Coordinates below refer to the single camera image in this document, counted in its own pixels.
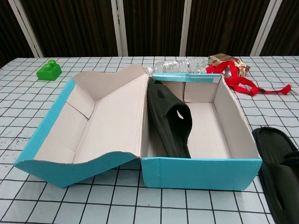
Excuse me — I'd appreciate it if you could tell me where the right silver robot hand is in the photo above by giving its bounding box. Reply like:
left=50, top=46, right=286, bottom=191
left=281, top=150, right=299, bottom=168

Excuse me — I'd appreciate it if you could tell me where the black rubber slipper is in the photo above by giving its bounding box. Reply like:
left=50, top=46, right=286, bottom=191
left=252, top=127, right=299, bottom=224
left=146, top=79, right=193, bottom=159

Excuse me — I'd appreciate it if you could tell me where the light blue cardboard shoe box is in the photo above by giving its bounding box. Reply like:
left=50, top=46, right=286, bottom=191
left=14, top=64, right=263, bottom=190

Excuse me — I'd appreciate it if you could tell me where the gold foil snack wrapper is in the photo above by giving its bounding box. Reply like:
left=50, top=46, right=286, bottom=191
left=207, top=53, right=251, bottom=77

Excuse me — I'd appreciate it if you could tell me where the clear plastic water bottle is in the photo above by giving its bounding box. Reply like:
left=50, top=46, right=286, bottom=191
left=147, top=57, right=209, bottom=75

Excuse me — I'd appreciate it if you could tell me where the white black grid tablecloth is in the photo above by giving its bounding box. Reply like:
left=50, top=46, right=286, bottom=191
left=0, top=56, right=299, bottom=224

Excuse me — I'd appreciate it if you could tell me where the green toy building block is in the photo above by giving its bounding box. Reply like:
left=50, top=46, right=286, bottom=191
left=36, top=59, right=63, bottom=82

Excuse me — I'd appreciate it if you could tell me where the red ribbon strap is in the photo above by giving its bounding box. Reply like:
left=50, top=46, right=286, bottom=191
left=205, top=60, right=292, bottom=97

